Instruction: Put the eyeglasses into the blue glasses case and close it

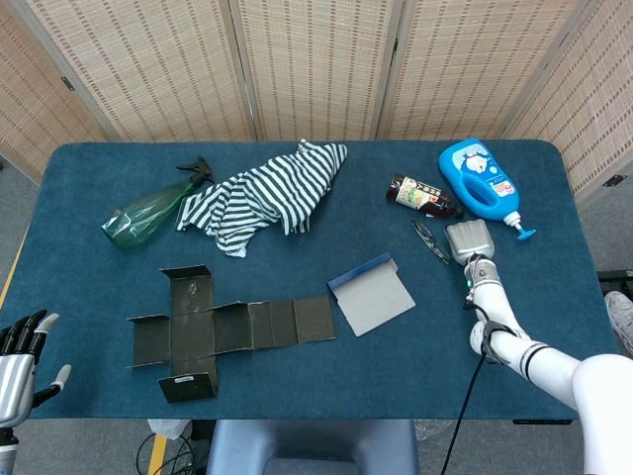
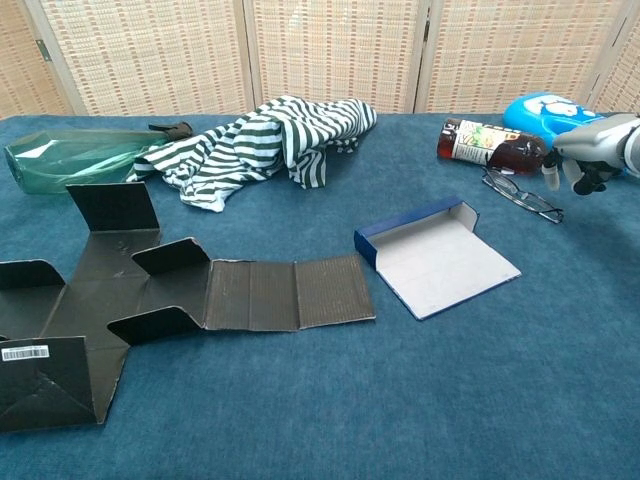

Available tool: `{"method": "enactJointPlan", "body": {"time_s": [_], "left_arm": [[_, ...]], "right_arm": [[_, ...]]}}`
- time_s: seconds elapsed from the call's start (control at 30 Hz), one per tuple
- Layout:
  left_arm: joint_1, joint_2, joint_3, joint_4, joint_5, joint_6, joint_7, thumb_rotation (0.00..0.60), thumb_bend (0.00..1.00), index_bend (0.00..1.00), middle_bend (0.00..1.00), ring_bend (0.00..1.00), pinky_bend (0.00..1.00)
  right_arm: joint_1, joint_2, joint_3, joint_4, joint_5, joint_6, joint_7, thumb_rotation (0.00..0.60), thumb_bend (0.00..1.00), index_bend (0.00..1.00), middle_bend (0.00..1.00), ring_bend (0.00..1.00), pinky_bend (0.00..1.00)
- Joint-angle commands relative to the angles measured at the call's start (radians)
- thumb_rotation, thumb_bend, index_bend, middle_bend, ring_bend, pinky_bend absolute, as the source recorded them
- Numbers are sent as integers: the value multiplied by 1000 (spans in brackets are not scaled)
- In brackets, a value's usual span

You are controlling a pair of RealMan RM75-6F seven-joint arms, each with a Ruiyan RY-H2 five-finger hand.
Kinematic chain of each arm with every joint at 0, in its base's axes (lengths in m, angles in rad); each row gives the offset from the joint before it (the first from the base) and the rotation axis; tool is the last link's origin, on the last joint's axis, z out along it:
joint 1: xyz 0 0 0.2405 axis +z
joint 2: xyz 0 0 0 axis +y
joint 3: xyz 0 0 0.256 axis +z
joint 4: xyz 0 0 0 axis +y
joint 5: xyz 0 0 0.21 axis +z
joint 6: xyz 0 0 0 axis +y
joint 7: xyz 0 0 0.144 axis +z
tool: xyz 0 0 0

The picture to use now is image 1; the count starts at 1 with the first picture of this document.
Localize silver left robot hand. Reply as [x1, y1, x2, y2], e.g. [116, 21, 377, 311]
[0, 310, 73, 429]

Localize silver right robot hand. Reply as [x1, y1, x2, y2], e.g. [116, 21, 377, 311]
[443, 220, 496, 266]

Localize black-framed eyeglasses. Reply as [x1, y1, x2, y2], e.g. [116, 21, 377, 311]
[410, 221, 452, 266]

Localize grey and blue notebook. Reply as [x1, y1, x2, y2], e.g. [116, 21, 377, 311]
[325, 251, 416, 338]

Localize blue pump bottle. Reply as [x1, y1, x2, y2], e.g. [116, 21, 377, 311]
[437, 137, 538, 242]

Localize brown labelled bottle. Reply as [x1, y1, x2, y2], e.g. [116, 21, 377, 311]
[385, 172, 465, 221]

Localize white plastic bag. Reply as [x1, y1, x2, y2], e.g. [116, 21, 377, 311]
[146, 418, 190, 441]

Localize white sneaker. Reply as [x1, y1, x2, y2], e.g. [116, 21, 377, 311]
[603, 290, 633, 353]

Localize blue table cloth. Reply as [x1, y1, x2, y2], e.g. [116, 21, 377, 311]
[0, 140, 629, 421]

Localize black unfolded cardboard box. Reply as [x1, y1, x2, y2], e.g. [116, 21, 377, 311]
[126, 264, 337, 405]

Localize clear plastic wrap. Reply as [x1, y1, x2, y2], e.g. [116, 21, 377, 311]
[413, 419, 449, 442]

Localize striped black and white cloth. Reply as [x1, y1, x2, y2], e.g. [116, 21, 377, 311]
[175, 139, 349, 259]

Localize green spray bottle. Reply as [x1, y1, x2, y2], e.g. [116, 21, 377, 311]
[100, 156, 215, 251]

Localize woven folding screen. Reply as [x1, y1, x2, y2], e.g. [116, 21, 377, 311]
[0, 0, 633, 199]

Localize blue-grey chair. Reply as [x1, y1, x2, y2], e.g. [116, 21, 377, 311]
[206, 419, 420, 475]

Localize black floor cables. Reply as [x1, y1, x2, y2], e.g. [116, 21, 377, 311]
[136, 428, 209, 475]

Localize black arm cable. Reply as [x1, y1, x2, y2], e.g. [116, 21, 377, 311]
[438, 321, 500, 475]

